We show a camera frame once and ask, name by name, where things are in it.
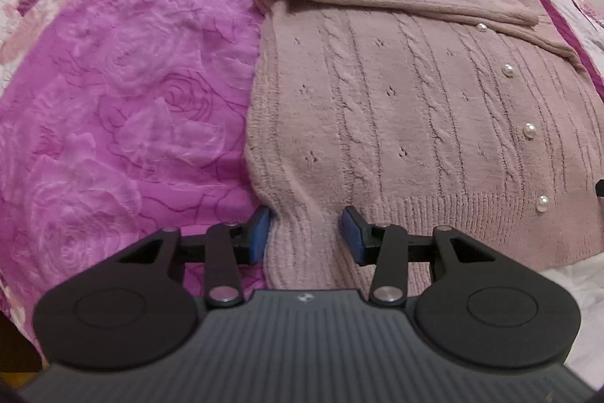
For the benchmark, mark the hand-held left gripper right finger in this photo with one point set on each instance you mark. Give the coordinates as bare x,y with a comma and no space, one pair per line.
353,237

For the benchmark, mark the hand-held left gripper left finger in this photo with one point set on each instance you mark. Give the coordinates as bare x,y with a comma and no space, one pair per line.
259,235

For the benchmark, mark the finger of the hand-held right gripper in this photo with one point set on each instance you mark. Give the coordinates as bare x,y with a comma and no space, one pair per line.
600,188

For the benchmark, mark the white bed sheet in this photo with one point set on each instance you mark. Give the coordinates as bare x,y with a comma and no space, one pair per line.
578,285

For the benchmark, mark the purple floral patchwork blanket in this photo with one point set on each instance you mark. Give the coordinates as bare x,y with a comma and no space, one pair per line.
118,77

